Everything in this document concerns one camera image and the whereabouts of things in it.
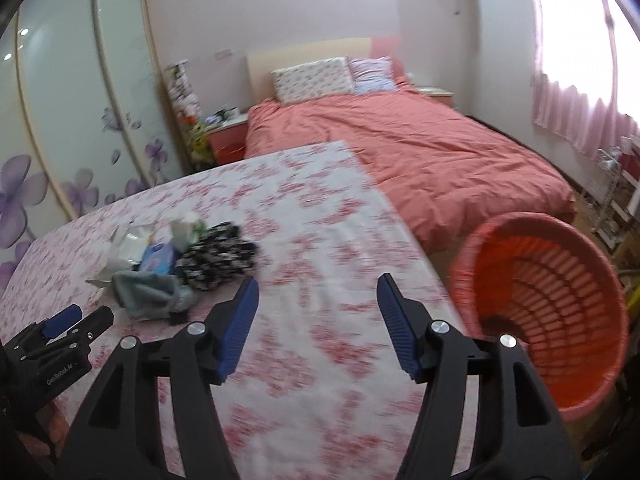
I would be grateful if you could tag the black floral cloth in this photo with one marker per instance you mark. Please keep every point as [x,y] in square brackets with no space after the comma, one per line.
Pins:
[215,260]

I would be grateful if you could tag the pink curtain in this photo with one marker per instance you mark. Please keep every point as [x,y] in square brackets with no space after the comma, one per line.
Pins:
[575,100]

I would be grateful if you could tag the white packet with green print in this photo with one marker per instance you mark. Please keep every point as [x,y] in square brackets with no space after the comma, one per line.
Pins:
[187,230]

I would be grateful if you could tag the green and yellow toy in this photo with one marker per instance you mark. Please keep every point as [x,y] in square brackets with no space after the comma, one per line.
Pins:
[200,140]

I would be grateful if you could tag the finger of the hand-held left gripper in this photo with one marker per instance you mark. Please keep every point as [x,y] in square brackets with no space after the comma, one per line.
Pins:
[95,324]
[62,319]

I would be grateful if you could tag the blue packet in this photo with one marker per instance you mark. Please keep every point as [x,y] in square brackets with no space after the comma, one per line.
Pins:
[157,260]

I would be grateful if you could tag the pink nightstand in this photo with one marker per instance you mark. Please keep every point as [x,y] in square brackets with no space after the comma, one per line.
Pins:
[437,96]
[227,140]

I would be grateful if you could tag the beige and pink headboard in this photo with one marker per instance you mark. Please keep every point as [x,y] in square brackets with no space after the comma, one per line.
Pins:
[300,52]

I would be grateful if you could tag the grey-green cloth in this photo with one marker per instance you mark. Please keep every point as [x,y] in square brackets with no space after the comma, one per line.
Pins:
[150,295]

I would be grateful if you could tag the crumpled white plastic bag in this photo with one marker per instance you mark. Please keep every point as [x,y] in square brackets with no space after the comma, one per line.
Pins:
[125,247]

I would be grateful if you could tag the pink floral tablecloth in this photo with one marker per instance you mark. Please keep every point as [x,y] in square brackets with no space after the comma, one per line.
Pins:
[300,260]

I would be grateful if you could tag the floral pillow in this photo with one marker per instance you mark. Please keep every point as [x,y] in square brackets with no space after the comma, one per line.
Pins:
[312,80]

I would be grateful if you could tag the white wall socket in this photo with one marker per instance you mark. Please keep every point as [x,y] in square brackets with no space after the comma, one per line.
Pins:
[223,53]

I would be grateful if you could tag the plush toy bouquet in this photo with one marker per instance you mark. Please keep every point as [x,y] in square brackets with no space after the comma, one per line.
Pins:
[181,90]

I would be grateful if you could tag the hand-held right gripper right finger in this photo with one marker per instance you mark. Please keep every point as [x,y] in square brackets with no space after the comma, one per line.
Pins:
[400,327]

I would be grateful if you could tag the pink bed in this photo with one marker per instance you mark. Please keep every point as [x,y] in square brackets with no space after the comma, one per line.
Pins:
[400,160]

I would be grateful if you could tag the wardrobe with purple flower doors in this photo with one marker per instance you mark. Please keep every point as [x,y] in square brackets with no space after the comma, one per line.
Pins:
[75,110]

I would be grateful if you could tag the pink striped pillow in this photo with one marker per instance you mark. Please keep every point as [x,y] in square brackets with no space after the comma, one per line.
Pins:
[372,74]

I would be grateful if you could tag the orange plastic laundry basket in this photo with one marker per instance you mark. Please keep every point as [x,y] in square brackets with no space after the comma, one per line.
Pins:
[575,310]

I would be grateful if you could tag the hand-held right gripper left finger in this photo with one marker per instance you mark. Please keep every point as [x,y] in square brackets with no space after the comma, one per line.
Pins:
[240,327]

